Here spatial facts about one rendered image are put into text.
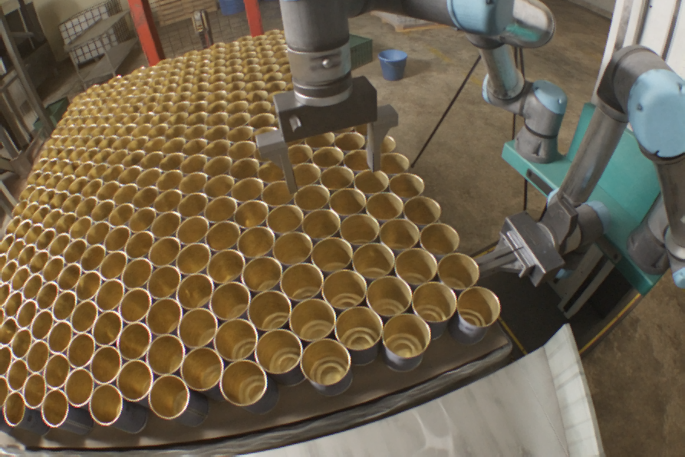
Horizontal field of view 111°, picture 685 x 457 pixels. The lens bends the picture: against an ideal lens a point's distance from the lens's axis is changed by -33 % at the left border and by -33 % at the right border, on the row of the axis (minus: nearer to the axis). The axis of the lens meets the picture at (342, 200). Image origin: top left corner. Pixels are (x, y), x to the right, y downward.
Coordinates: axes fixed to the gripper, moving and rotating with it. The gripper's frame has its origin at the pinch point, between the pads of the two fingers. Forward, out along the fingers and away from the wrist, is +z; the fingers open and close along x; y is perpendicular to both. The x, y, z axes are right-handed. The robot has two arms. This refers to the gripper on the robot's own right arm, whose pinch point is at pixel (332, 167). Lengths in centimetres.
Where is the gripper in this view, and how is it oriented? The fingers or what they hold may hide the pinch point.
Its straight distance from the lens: 54.0
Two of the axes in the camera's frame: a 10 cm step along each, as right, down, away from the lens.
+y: 2.9, 6.8, -6.7
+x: 9.5, -2.6, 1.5
